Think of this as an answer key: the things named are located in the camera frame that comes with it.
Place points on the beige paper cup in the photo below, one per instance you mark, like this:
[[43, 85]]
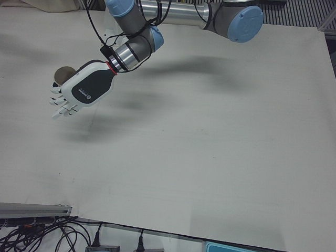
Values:
[[63, 74]]

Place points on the black power adapter box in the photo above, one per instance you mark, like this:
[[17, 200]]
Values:
[[105, 249], [152, 250]]

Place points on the beige cloth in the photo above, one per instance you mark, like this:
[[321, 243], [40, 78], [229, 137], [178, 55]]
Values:
[[52, 5]]

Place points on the ribbed striped panel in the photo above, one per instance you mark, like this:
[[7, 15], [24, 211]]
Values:
[[302, 13]]

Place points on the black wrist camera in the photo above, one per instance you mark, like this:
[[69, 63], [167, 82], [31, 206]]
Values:
[[107, 52]]

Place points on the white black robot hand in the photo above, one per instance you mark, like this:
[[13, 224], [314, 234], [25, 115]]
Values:
[[89, 86]]

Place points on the aluminium profile rail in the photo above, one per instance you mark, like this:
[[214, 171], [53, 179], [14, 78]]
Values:
[[31, 208]]

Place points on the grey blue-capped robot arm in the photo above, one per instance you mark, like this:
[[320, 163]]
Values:
[[136, 50]]

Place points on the light blue teach pendant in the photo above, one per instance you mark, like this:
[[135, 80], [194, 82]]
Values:
[[231, 248]]

